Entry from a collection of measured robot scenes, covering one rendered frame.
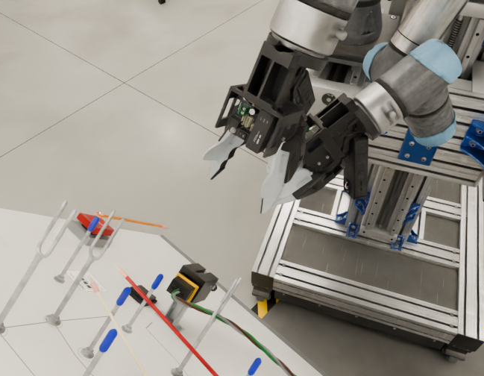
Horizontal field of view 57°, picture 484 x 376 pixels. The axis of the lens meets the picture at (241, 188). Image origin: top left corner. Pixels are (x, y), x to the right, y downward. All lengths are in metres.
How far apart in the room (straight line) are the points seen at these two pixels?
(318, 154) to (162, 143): 1.94
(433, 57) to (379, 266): 1.24
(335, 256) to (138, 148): 1.29
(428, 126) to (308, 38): 0.38
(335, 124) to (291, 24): 0.26
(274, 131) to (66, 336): 0.32
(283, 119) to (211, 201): 1.80
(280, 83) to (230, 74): 2.58
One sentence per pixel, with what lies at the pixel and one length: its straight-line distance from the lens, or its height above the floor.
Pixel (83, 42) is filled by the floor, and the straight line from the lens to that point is 3.61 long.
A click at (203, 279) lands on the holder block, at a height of 1.17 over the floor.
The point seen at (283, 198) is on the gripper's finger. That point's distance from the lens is 0.73.
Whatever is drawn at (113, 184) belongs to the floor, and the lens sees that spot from 2.43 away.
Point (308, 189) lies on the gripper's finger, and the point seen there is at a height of 1.20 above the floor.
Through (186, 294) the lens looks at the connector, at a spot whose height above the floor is 1.19.
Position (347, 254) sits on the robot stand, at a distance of 1.87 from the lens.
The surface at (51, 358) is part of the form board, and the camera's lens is 0.51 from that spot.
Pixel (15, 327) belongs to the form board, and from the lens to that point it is 0.52.
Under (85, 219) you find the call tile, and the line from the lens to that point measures 0.80.
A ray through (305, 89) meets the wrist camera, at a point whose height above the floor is 1.41.
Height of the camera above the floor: 1.73
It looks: 48 degrees down
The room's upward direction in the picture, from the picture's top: straight up
